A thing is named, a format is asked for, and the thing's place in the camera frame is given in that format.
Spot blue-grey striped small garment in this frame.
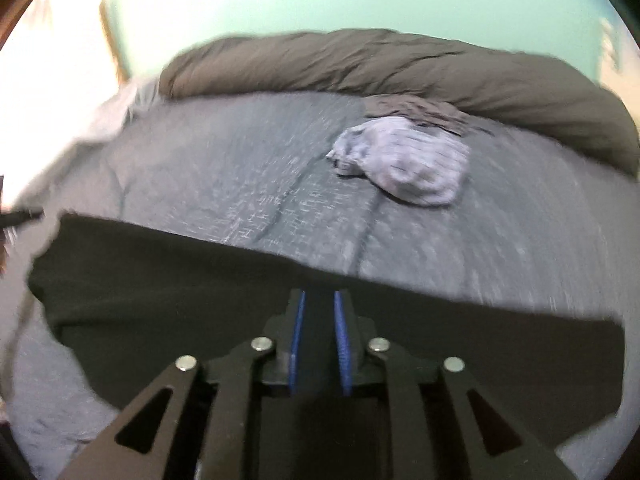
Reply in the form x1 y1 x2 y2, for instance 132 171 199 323
326 116 471 207

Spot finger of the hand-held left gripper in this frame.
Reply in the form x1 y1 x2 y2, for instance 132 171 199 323
0 208 45 228

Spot pale window curtain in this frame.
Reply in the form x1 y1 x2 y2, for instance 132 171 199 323
0 0 126 161

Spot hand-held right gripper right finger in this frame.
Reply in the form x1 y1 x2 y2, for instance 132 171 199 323
333 290 576 480

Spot black pants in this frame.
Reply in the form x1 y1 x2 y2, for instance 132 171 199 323
27 213 626 480

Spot wooden window trim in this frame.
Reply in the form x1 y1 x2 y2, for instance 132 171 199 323
97 0 131 83

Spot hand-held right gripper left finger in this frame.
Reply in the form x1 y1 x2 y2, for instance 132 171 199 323
57 287 307 480

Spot light grey blanket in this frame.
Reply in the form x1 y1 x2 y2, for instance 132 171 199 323
0 82 161 221

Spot dark grey small garment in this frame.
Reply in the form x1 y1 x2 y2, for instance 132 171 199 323
362 94 473 137

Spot dark grey rolled duvet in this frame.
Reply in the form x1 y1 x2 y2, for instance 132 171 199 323
159 29 640 178

